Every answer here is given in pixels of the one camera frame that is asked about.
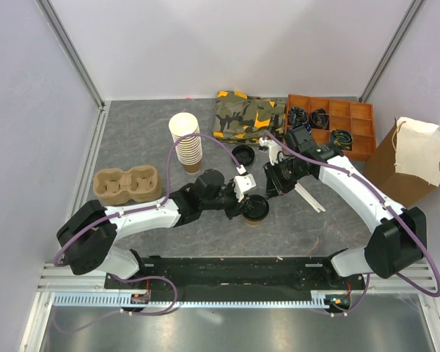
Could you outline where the black plastic cup lid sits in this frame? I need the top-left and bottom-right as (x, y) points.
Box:
(243, 194), (270, 219)

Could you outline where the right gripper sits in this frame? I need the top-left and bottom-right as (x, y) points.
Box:
(263, 156), (309, 200)

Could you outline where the yellow black rolled band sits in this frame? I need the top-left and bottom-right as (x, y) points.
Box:
(330, 129), (353, 150)

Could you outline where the single brown paper cup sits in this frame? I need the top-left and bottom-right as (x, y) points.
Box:
(244, 217), (264, 227)

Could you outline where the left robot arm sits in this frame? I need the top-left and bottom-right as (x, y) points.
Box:
(54, 167), (256, 288)

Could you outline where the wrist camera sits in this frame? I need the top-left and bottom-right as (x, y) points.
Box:
(259, 137), (282, 165)
(233, 164), (257, 202)

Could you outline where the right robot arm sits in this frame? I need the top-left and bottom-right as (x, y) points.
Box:
(260, 127), (427, 289)

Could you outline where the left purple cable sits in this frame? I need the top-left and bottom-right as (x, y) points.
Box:
(53, 132), (243, 333)

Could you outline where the cardboard cup carrier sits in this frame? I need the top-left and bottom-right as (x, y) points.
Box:
(92, 165), (162, 206)

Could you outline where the camouflage folded cloth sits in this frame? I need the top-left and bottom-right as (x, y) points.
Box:
(212, 91), (287, 144)

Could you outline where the stack of paper cups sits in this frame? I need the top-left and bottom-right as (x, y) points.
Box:
(169, 112), (202, 174)

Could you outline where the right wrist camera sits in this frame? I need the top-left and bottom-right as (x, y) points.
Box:
(259, 137), (282, 165)

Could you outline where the purple cable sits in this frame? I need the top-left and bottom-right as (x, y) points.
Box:
(53, 132), (243, 333)
(263, 131), (440, 320)

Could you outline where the orange compartment tray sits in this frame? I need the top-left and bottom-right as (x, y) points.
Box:
(286, 95), (376, 161)

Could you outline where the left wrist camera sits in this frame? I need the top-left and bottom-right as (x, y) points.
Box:
(233, 164), (257, 202)

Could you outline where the white wrapped straw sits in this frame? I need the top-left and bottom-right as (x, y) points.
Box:
(294, 182), (326, 213)

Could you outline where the slotted cable duct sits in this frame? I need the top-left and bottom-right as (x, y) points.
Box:
(54, 292), (350, 309)

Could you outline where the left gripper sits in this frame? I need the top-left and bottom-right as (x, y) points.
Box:
(201, 179), (253, 220)

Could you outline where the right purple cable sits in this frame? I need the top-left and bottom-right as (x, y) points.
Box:
(263, 131), (440, 320)

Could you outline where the dark rolled band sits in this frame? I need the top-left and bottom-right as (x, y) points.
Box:
(287, 106), (308, 126)

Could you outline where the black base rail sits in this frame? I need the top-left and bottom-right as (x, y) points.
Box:
(104, 256), (364, 301)

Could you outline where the brown paper bag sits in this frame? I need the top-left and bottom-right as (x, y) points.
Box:
(364, 117), (440, 208)

